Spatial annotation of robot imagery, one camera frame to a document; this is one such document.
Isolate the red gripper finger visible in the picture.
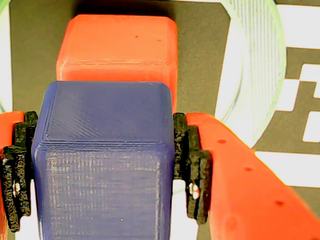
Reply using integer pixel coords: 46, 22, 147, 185
0, 110, 40, 240
172, 112, 320, 240

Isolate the blue cube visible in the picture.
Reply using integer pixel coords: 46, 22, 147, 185
31, 80, 176, 240

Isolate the red cube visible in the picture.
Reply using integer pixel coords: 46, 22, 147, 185
56, 13, 179, 113

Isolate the black white marker checkerboard mat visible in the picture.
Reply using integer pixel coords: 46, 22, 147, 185
0, 0, 320, 240

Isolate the green flat ring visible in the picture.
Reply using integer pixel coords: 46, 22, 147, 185
0, 0, 288, 151

